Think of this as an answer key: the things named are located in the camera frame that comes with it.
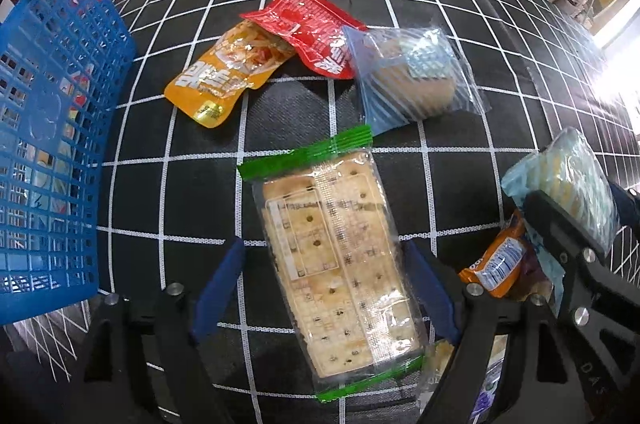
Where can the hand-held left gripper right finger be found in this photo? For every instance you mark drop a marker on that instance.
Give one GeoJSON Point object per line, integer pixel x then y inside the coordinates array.
{"type": "Point", "coordinates": [430, 294]}

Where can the blue striped clear bread packet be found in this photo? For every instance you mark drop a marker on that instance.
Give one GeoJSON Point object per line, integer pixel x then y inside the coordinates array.
{"type": "Point", "coordinates": [410, 79]}

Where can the green-edged cracker packet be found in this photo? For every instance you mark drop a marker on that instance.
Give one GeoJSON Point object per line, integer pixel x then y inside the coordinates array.
{"type": "Point", "coordinates": [330, 254]}

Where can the purple snack packet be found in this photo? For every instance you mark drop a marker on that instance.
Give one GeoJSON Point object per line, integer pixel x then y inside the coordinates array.
{"type": "Point", "coordinates": [484, 396]}

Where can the red snack pouch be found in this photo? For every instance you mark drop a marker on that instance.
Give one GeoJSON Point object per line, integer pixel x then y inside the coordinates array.
{"type": "Point", "coordinates": [305, 24]}

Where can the blue plastic mesh basket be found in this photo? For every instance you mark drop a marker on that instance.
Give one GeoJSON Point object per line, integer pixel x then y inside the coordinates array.
{"type": "Point", "coordinates": [50, 54]}

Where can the clear snack packet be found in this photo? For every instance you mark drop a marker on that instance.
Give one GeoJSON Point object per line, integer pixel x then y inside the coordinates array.
{"type": "Point", "coordinates": [440, 356]}

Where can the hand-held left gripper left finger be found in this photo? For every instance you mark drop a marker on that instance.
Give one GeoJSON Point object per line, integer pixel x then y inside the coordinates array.
{"type": "Point", "coordinates": [220, 289]}

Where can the light blue wafer packet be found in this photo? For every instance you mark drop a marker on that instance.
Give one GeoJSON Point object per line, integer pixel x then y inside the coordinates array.
{"type": "Point", "coordinates": [565, 169]}

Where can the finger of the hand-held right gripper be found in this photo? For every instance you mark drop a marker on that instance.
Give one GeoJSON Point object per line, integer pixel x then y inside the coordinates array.
{"type": "Point", "coordinates": [626, 203]}
{"type": "Point", "coordinates": [555, 224]}

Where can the orange snack pouch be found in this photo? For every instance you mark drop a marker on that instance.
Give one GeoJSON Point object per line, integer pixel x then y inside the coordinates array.
{"type": "Point", "coordinates": [225, 69]}

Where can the small orange snack packet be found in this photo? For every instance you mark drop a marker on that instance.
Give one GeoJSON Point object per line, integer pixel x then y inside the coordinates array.
{"type": "Point", "coordinates": [495, 264]}

